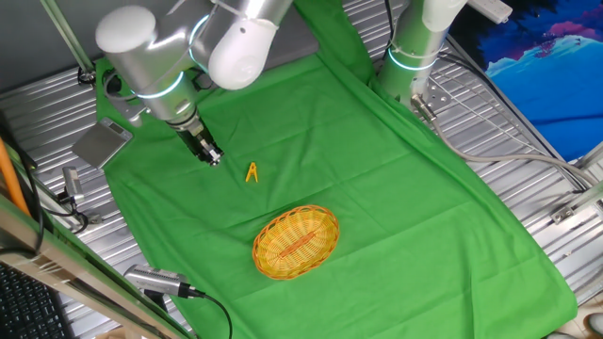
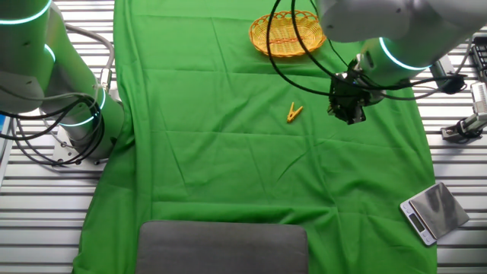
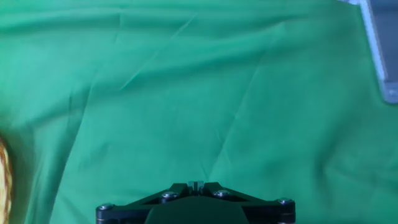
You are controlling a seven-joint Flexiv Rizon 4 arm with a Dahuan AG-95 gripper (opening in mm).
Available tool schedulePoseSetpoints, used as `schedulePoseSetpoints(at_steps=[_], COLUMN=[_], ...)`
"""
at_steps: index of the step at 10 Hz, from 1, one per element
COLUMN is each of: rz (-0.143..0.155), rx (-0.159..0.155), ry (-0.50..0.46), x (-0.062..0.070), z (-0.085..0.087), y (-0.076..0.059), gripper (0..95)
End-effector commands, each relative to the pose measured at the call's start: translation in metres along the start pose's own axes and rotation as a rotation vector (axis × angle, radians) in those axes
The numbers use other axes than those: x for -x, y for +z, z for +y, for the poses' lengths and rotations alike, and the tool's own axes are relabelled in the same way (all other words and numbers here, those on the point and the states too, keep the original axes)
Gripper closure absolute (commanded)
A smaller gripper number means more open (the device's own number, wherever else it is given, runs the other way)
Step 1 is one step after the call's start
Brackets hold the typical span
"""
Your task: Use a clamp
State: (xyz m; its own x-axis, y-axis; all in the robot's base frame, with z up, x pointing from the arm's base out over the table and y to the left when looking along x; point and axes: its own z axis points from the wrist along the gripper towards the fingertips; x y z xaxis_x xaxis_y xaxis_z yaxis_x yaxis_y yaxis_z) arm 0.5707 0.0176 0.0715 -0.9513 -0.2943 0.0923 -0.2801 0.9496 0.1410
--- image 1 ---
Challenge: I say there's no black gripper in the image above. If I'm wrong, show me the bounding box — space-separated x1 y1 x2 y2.
176 117 224 166

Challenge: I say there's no silver digital kitchen scale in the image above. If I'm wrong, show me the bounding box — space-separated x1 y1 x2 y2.
71 117 134 170

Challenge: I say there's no yellow wicker basket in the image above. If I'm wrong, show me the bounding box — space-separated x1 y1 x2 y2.
252 204 341 282

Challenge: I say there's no green cloth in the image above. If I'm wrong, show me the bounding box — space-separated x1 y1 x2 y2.
93 0 579 339

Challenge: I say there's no wooden desk edge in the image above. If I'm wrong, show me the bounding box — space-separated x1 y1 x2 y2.
0 195 197 339

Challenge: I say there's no orange pole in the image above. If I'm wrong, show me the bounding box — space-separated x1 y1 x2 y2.
0 137 32 218

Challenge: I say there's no silver base mounting plate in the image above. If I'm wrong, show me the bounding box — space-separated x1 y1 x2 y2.
414 77 453 114

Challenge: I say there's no black keyboard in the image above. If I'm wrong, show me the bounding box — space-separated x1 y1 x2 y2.
0 263 76 339

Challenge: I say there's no white power strip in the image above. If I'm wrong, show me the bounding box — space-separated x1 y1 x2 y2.
465 0 513 24

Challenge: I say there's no grey shoe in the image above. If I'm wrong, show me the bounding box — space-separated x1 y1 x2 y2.
586 312 603 338

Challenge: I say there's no silver ribbed camera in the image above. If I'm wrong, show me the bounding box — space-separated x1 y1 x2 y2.
122 264 207 300

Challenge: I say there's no black camera cable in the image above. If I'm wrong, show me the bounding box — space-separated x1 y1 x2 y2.
187 289 235 339

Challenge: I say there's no green metal frame bar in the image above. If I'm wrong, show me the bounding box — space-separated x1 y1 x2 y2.
40 0 95 74

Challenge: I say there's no aluminium profile bracket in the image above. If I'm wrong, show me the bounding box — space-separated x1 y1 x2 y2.
549 140 603 226

